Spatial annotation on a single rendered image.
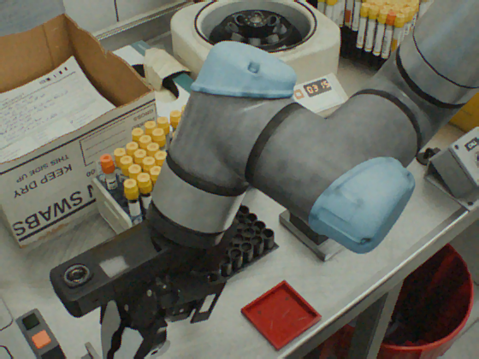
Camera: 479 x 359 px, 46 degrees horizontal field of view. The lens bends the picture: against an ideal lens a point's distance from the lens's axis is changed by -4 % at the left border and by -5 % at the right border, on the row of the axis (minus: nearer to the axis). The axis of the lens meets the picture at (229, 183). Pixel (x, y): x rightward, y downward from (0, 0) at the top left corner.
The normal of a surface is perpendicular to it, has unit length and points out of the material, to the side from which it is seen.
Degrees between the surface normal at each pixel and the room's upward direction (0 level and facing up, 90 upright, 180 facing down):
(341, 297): 0
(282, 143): 36
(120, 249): 4
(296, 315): 0
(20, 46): 87
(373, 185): 23
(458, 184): 90
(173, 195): 60
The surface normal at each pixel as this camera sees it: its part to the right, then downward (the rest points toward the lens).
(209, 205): 0.20, 0.51
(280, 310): -0.03, -0.70
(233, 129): -0.45, 0.01
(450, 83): -0.33, 0.76
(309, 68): 0.48, 0.62
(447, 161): -0.80, 0.44
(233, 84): -0.33, 0.25
